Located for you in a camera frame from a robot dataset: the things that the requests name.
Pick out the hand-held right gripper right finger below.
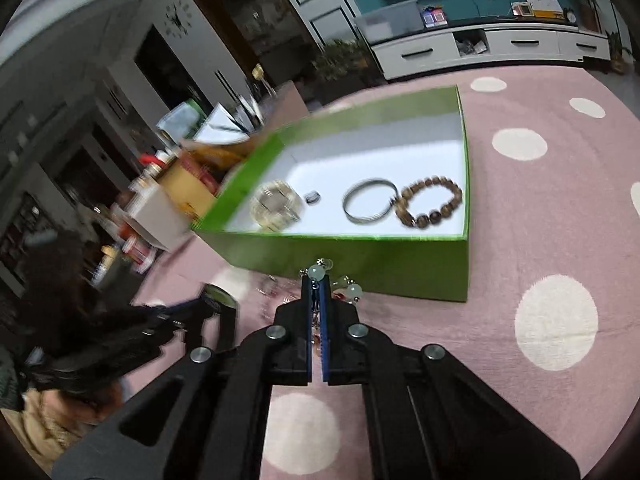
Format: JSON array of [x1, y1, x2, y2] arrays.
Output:
[[319, 279, 582, 480]]

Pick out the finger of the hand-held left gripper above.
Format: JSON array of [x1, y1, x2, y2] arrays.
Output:
[[132, 299, 217, 322], [150, 317, 206, 348]]

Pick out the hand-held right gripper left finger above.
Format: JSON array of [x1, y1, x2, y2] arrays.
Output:
[[50, 274, 316, 480]]

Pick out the black wristwatch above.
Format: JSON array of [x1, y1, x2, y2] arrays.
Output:
[[199, 284, 242, 357]]

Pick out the pale green bead bracelet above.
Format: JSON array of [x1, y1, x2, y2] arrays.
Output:
[[299, 257, 364, 351]]

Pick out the green cardboard box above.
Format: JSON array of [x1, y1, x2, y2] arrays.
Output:
[[190, 85, 472, 304]]

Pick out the metal bangle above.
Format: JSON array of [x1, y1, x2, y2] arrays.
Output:
[[342, 178, 399, 225]]

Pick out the white wristwatch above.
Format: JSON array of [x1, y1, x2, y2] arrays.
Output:
[[249, 180, 304, 234]]

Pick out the brown wooden bead bracelet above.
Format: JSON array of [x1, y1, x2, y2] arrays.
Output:
[[392, 174, 464, 229]]

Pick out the white storage container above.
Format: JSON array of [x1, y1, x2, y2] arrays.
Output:
[[124, 184, 202, 252]]

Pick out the orange snack packet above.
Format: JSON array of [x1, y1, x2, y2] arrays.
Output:
[[177, 147, 251, 216]]

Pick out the white papers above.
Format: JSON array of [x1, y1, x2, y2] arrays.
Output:
[[192, 102, 251, 143]]

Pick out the white and green pouch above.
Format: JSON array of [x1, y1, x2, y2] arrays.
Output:
[[155, 100, 207, 143]]

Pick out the bushy green potted plants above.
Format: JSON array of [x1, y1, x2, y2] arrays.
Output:
[[311, 39, 372, 88]]

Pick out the white television cabinet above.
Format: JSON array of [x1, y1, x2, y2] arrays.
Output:
[[369, 21, 612, 81]]

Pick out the clear plastic storage box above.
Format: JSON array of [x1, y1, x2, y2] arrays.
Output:
[[354, 0, 422, 44]]

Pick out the yellow flat box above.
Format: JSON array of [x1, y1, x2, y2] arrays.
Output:
[[511, 0, 567, 19]]

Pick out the small potted floor plant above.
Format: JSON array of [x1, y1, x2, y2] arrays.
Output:
[[606, 31, 627, 74]]

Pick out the potted plant in brown pot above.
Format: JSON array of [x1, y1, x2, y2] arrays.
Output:
[[574, 0, 602, 32]]

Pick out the black wall clock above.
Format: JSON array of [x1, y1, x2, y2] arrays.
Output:
[[164, 2, 194, 37]]

